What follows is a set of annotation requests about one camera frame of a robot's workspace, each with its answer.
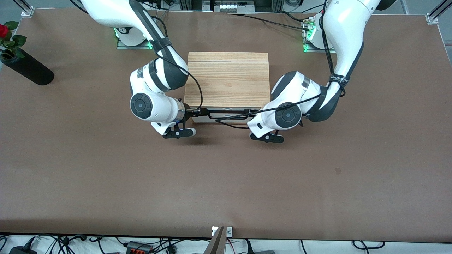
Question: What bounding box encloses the light wooden drawer cabinet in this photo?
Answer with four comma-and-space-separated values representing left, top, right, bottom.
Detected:
183, 52, 271, 110

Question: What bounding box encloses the brown wedge-shaped bar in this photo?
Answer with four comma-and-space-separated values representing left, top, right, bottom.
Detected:
203, 226, 226, 254

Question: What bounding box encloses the black box with orange connectors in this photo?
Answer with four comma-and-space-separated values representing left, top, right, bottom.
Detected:
125, 241, 153, 254

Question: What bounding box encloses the white power strip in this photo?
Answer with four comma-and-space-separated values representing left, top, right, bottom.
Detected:
211, 0, 256, 14

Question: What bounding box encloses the black cylindrical vase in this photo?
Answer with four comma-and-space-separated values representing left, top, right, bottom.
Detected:
0, 49, 55, 86

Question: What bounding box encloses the black power adapter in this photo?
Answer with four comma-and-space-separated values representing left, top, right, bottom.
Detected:
8, 245, 38, 254

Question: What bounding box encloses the red rose with leaves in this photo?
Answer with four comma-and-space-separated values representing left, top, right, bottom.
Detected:
0, 21, 28, 59

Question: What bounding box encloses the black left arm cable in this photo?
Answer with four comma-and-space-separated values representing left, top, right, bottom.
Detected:
214, 0, 350, 129

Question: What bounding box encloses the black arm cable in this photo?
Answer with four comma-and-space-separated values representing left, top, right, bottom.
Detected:
150, 14, 209, 118
214, 0, 350, 129

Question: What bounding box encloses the black drawer handle bar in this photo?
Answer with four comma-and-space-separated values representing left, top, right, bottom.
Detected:
208, 110, 248, 116

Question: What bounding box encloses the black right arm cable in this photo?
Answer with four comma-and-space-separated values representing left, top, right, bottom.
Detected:
150, 14, 209, 118

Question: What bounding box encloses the black velcro strap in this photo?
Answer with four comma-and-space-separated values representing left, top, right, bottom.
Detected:
328, 73, 351, 86
151, 37, 174, 53

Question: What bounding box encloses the silver table edge bracket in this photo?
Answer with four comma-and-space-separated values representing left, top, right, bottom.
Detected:
211, 226, 233, 237

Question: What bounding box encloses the black cable on table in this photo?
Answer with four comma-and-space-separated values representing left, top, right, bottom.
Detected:
230, 13, 315, 31

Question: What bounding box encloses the aluminium frame post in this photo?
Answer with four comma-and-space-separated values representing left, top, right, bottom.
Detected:
425, 0, 452, 25
14, 0, 35, 18

